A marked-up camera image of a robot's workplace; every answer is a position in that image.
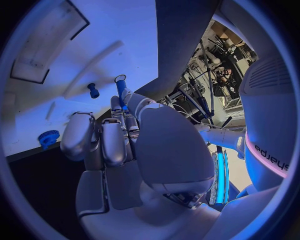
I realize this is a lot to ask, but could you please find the blue peg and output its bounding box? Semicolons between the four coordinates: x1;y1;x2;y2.
86;82;101;99

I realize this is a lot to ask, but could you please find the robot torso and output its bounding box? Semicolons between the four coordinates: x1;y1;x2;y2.
237;54;297;192

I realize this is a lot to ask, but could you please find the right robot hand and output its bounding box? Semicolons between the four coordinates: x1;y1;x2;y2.
59;87;222;240

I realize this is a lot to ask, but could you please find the white task board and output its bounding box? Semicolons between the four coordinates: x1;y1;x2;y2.
3;0;161;158

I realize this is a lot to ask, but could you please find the blue long cylinder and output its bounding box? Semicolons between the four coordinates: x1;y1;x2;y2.
113;74;130;111

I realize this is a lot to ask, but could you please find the blue gear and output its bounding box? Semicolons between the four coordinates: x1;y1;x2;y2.
37;129;60;150

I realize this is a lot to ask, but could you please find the person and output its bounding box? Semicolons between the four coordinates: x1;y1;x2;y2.
215;65;235;85

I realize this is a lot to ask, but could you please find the glowing light bar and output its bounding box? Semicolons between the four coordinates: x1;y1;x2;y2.
208;145;231;206

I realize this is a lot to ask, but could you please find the white cable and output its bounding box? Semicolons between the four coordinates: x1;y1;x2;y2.
172;104;225;131

